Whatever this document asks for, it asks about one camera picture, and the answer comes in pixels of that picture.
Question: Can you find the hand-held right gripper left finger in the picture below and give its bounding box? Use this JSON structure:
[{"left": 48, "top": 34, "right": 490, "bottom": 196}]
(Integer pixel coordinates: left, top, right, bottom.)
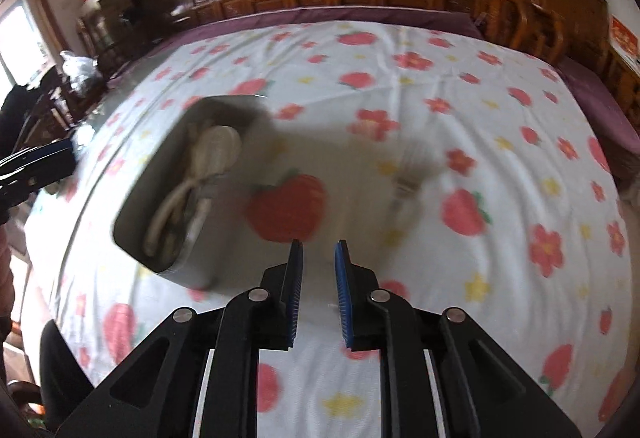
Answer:
[{"left": 55, "top": 239, "right": 304, "bottom": 438}]

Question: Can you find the purple cushion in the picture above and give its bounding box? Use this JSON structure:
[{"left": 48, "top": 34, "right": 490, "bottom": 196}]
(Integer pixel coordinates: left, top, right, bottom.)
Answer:
[{"left": 554, "top": 56, "right": 640, "bottom": 181}]

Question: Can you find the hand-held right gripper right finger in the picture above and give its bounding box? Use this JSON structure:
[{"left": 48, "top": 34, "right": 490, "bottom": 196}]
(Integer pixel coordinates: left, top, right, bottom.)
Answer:
[{"left": 334, "top": 239, "right": 583, "bottom": 438}]

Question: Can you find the person's left forearm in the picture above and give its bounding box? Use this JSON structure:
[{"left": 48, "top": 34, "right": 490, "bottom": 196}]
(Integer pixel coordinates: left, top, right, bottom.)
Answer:
[{"left": 0, "top": 224, "right": 16, "bottom": 346}]

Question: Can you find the window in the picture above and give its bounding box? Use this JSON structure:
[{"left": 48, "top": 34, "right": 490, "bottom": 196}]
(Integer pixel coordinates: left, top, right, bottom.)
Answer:
[{"left": 0, "top": 0, "right": 57, "bottom": 86}]

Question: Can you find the white plastic bag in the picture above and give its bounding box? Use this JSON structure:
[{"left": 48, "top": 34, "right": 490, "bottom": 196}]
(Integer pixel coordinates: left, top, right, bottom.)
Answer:
[{"left": 59, "top": 50, "right": 104, "bottom": 94}]

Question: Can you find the red wall poster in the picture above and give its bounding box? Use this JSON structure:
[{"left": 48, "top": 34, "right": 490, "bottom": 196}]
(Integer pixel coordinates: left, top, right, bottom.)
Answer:
[{"left": 610, "top": 14, "right": 640, "bottom": 57}]

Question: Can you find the wooden armchair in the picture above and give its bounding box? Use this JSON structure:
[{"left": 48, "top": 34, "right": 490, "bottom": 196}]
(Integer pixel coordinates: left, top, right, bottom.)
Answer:
[{"left": 474, "top": 0, "right": 567, "bottom": 64}]

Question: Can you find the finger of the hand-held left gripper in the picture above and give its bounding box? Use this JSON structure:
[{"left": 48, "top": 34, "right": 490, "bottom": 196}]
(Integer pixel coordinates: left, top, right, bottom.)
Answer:
[{"left": 0, "top": 139, "right": 75, "bottom": 207}]

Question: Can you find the dark clothing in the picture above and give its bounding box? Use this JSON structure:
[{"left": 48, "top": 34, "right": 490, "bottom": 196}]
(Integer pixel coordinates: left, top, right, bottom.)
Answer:
[{"left": 39, "top": 318, "right": 97, "bottom": 426}]

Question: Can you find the grey rectangular container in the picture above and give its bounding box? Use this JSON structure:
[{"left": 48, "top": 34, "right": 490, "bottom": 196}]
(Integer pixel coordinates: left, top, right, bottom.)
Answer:
[{"left": 112, "top": 95, "right": 273, "bottom": 291}]

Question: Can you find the dark wooden cabinet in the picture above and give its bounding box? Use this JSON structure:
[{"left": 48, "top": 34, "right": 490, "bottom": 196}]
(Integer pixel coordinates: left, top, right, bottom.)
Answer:
[{"left": 76, "top": 0, "right": 168, "bottom": 79}]

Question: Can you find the metal fork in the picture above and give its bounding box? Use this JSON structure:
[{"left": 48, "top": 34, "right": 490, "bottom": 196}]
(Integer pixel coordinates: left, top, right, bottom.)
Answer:
[{"left": 387, "top": 143, "right": 431, "bottom": 223}]

